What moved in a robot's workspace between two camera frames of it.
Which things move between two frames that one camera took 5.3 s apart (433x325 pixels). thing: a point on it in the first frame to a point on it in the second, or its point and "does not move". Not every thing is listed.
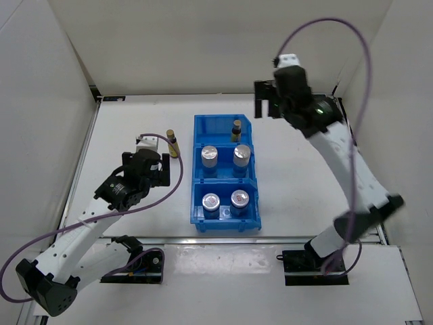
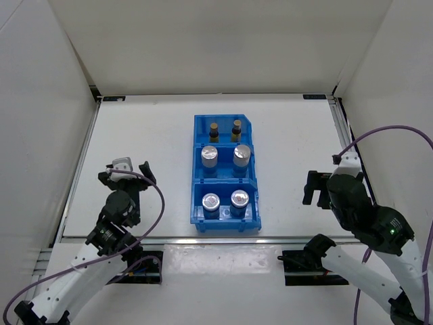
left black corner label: [113, 98] does not move
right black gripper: [264, 91] to [315, 181]
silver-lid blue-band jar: [241, 157] does not move
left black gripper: [161, 177] to [114, 185]
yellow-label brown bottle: [170, 135] to [214, 133]
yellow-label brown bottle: [236, 131] does not move
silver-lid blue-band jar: [209, 160] does not move
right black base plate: [305, 267] does not move
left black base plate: [147, 269] does not move
